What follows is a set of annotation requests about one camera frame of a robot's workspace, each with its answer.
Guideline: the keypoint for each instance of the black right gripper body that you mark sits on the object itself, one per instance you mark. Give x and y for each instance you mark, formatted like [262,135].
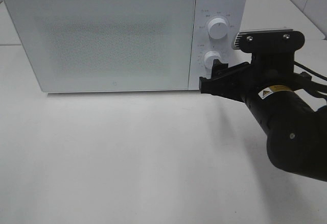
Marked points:
[267,87]

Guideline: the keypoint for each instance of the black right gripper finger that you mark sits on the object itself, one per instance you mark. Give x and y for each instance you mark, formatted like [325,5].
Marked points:
[220,69]
[231,84]

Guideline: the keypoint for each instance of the white timer knob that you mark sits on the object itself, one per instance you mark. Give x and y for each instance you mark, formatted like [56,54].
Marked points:
[209,58]

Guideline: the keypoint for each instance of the white microwave door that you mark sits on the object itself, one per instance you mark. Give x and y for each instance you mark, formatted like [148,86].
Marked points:
[106,45]

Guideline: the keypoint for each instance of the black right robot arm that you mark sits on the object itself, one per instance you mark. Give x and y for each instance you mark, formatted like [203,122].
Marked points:
[296,134]

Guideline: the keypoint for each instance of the upper white power knob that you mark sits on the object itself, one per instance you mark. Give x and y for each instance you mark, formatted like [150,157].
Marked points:
[217,28]

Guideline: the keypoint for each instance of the white microwave oven body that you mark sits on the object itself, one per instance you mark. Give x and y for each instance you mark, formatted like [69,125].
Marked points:
[219,7]

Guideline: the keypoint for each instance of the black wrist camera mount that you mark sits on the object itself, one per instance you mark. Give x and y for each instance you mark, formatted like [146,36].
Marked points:
[269,41]

